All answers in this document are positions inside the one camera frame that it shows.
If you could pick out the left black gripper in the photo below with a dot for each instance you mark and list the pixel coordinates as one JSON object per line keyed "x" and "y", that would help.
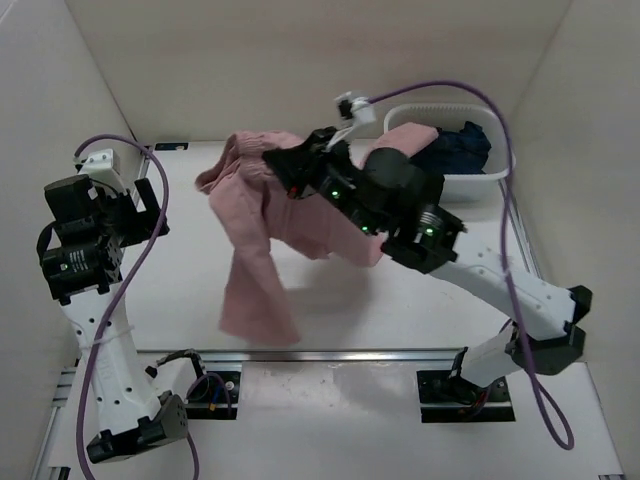
{"x": 144, "y": 225}

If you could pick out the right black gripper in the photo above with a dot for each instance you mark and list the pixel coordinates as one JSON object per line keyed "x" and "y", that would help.
{"x": 298, "y": 165}

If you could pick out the pink trousers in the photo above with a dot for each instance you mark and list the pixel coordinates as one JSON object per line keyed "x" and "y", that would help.
{"x": 254, "y": 209}

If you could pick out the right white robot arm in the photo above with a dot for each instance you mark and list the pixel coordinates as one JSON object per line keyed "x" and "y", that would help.
{"x": 391, "y": 195}

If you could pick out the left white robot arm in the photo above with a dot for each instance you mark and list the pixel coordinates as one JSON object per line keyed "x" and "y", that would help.
{"x": 122, "y": 411}

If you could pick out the blue label sticker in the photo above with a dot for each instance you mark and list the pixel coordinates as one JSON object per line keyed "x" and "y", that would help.
{"x": 171, "y": 146}

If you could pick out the white plastic basket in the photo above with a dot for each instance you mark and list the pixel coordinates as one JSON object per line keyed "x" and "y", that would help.
{"x": 451, "y": 117}

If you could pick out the dark blue garment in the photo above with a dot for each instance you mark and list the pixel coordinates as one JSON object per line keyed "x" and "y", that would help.
{"x": 463, "y": 152}

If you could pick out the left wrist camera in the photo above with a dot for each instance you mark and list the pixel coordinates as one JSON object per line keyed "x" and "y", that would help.
{"x": 102, "y": 166}

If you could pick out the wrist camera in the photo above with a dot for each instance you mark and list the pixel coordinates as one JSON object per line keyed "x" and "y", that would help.
{"x": 355, "y": 109}
{"x": 102, "y": 166}

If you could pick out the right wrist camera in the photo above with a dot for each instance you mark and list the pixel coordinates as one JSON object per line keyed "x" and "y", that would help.
{"x": 355, "y": 109}

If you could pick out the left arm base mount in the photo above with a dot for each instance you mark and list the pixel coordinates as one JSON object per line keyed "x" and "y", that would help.
{"x": 209, "y": 391}

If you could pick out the aluminium front rail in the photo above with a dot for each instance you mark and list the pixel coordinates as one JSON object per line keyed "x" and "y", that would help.
{"x": 445, "y": 355}

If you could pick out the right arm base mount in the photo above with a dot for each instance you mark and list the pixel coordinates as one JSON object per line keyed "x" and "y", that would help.
{"x": 444, "y": 399}

